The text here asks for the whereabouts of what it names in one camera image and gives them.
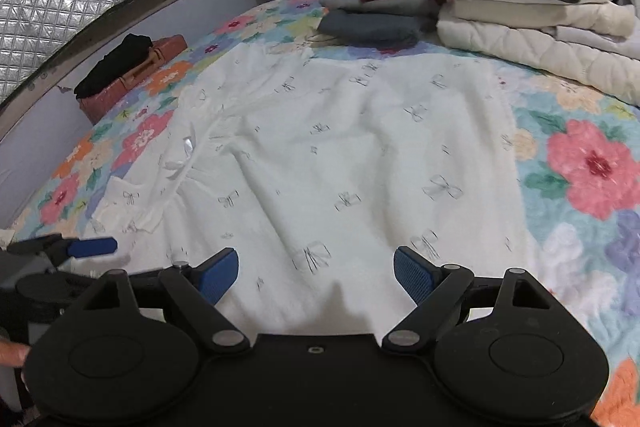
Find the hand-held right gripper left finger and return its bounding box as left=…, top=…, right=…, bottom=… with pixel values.
left=74, top=248, right=252, bottom=356

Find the dark blue-grey folded garment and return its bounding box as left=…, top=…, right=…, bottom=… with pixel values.
left=316, top=9, right=439, bottom=48

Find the person's left hand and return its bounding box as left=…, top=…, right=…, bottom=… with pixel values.
left=0, top=339, right=30, bottom=369

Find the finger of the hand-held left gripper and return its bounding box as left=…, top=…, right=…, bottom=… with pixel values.
left=9, top=234, right=119, bottom=264

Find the white quilted blanket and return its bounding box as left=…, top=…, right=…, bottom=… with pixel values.
left=436, top=17, right=640, bottom=102

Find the cream folded garment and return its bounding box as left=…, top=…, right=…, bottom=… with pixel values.
left=440, top=0, right=637, bottom=42

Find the brown case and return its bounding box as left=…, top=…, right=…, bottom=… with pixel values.
left=79, top=34, right=188, bottom=126

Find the black folded cloth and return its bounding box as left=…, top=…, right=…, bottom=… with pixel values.
left=74, top=33, right=154, bottom=99

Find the white bow-print garment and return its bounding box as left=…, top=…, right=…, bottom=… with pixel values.
left=85, top=41, right=538, bottom=335

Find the floral blanket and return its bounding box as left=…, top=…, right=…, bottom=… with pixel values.
left=10, top=0, right=640, bottom=427

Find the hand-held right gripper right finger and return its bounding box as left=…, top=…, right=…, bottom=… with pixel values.
left=381, top=247, right=552, bottom=354

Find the light grey folded garment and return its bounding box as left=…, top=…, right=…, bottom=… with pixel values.
left=320, top=0, right=442, bottom=18

